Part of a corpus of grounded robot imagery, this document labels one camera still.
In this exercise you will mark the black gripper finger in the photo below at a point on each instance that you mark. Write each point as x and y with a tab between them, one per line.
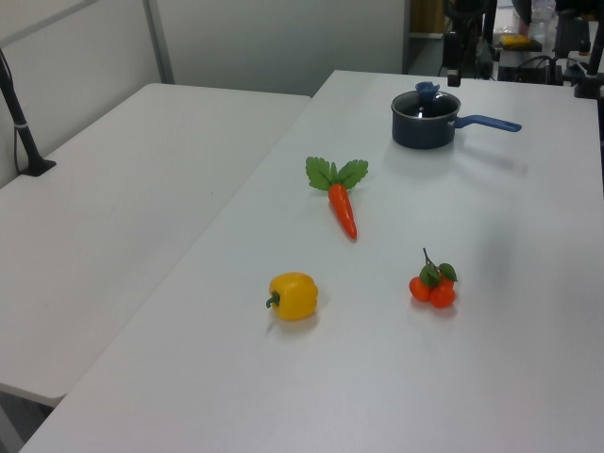
450	78
457	78

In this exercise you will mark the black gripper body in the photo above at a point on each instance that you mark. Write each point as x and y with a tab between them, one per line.
452	51

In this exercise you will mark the glass lid with blue knob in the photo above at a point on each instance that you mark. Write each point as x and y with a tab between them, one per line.
427	101

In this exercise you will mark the dark blue saucepan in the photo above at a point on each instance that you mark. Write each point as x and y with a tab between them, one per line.
423	129

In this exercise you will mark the yellow box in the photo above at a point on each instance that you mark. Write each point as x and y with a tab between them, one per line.
514	41

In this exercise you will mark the black stand clamp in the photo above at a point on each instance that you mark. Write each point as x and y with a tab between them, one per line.
590	71

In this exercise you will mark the orange toy carrot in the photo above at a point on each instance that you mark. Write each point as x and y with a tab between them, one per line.
342	206

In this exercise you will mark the toy orange cluster with leaves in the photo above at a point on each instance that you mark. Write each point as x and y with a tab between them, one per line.
436	288

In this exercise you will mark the yellow toy bell pepper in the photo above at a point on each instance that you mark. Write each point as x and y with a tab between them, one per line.
295	296

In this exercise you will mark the grey partition panel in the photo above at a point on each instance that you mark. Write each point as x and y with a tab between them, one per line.
94	42

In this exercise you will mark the white side table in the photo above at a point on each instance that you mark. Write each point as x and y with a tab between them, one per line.
108	226

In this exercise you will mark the black camera stand pole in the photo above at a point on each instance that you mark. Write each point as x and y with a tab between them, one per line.
21	127

